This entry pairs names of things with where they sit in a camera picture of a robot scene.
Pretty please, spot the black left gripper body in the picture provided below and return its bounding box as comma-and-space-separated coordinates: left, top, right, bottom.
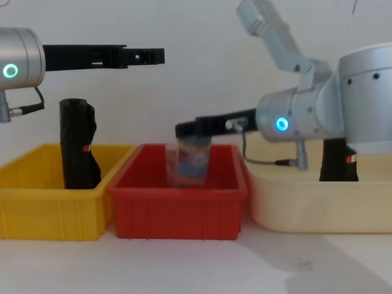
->
42, 44, 129, 72

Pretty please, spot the thin dark left wrist cable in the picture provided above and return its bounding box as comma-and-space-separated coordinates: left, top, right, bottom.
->
9, 86, 45, 116

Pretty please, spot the yellow plastic bin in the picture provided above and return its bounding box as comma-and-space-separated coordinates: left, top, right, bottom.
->
0, 143, 137, 241

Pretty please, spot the thin dark wrist cable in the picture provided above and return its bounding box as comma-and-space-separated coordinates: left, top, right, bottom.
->
9, 86, 45, 116
241, 122, 300, 167

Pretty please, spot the thin dark right wrist cable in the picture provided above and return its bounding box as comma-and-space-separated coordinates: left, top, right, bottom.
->
241, 122, 300, 167

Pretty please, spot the clear cup with colourful print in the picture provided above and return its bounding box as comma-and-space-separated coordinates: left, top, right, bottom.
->
165, 138, 212, 188

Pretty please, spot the black bag roll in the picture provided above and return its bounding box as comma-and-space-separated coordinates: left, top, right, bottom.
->
58, 97, 103, 190
318, 137, 360, 183

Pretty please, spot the red plastic bin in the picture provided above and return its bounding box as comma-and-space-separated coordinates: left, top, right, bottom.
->
107, 143, 249, 241

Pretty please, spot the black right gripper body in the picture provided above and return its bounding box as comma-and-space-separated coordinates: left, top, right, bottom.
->
195, 108, 260, 138

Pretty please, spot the cream plastic bin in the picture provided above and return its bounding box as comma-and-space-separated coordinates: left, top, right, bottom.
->
244, 134, 392, 235

